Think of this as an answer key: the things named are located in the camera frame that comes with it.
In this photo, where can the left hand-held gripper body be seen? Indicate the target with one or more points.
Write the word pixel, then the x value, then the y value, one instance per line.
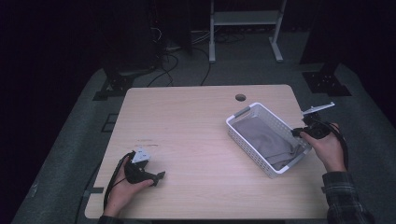
pixel 137 171

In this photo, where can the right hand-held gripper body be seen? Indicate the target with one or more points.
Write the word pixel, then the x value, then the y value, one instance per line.
pixel 317 129

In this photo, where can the grey cloth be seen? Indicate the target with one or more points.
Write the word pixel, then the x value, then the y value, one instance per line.
pixel 267 140

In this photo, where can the white plastic basket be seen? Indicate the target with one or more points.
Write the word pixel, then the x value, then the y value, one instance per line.
pixel 264 155

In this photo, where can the person's right hand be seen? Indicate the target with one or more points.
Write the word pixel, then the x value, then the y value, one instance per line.
pixel 327 149

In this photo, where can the person's left hand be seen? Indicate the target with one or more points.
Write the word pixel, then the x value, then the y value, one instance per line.
pixel 121 194

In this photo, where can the black stand base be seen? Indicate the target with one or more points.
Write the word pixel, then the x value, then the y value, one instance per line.
pixel 118 82
pixel 327 82

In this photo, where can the white metal stand frame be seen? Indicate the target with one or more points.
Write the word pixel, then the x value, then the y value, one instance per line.
pixel 246 18

